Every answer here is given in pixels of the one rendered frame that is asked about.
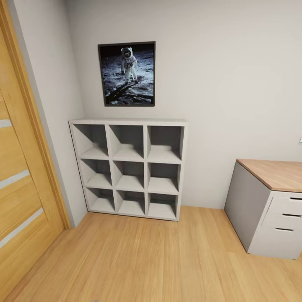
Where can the painting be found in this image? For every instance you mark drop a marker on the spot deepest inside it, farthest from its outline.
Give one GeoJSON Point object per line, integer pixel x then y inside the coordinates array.
{"type": "Point", "coordinates": [128, 73]}

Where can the bookcase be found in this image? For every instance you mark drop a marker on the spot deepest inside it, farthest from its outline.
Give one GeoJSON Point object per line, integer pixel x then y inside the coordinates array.
{"type": "Point", "coordinates": [93, 181]}

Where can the door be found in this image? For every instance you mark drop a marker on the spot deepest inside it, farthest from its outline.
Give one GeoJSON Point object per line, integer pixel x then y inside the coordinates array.
{"type": "Point", "coordinates": [32, 208]}

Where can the desk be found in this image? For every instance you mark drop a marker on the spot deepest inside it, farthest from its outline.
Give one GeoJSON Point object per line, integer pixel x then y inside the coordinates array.
{"type": "Point", "coordinates": [264, 205]}

